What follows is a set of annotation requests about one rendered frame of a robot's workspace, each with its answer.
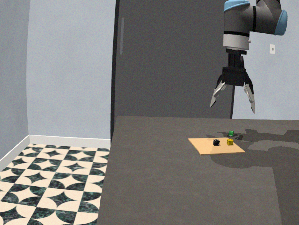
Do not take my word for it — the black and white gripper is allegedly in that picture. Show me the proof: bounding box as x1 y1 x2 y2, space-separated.
210 49 255 114

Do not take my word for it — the black die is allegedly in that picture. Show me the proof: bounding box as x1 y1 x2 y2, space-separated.
213 139 220 146

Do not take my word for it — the peach flat mat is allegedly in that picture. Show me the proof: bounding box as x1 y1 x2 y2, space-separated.
188 138 245 155

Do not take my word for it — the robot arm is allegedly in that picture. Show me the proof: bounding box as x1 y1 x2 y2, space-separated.
223 0 287 51

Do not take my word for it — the yellow die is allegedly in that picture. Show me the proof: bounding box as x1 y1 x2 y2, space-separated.
227 139 233 145

